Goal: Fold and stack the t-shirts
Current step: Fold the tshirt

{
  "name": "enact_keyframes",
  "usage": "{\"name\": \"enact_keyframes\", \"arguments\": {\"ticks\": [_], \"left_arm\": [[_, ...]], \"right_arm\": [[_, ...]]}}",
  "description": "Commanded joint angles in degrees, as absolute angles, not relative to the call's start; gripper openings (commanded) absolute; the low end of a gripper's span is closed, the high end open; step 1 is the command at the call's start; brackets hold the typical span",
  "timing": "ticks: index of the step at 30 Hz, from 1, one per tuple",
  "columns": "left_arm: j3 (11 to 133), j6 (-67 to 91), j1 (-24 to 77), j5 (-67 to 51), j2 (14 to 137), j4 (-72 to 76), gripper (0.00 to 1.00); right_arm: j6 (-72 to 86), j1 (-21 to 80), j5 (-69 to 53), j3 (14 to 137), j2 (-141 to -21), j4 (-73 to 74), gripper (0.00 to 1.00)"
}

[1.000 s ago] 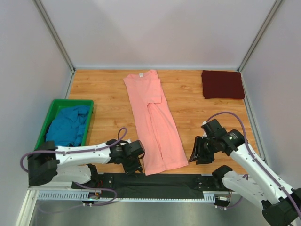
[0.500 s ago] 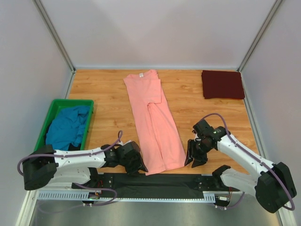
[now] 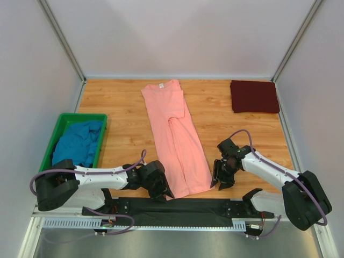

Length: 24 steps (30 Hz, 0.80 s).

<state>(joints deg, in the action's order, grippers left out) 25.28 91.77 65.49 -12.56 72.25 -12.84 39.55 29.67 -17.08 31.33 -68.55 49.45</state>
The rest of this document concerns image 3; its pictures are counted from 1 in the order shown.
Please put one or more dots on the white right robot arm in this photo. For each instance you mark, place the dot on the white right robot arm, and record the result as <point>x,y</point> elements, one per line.
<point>279,182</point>

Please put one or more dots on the pink t-shirt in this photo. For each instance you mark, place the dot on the pink t-shirt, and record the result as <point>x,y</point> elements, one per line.
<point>176,140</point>

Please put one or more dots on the green plastic bin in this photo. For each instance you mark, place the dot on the green plastic bin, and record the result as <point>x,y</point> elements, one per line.
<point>63,122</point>

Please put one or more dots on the right aluminium frame post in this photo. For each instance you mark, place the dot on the right aluminium frame post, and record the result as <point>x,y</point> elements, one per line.
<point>316,5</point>

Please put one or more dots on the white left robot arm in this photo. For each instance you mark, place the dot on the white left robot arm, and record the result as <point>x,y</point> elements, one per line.
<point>75,186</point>

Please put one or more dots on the folded maroon t-shirt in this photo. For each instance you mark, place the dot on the folded maroon t-shirt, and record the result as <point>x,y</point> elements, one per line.
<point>254,96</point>

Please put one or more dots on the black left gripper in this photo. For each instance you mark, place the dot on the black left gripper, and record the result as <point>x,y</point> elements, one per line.
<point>157,183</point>

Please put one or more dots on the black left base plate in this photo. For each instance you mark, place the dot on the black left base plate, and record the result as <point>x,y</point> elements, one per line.
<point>101,201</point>

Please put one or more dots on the left aluminium frame post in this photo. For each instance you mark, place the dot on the left aluminium frame post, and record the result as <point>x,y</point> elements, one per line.
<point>51,18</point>

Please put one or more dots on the aluminium frame post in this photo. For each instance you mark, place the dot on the aluminium frame post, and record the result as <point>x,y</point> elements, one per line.
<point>316,5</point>
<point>51,18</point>

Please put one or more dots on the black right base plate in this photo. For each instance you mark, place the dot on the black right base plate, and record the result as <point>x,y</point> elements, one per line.
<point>242,209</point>

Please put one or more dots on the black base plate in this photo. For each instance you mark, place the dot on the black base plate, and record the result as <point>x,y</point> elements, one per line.
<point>101,201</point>
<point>242,209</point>

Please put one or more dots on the blue t-shirt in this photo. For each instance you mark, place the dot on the blue t-shirt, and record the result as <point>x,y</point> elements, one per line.
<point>79,143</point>

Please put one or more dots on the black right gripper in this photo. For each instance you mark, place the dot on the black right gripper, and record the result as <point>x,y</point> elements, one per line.
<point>222,171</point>

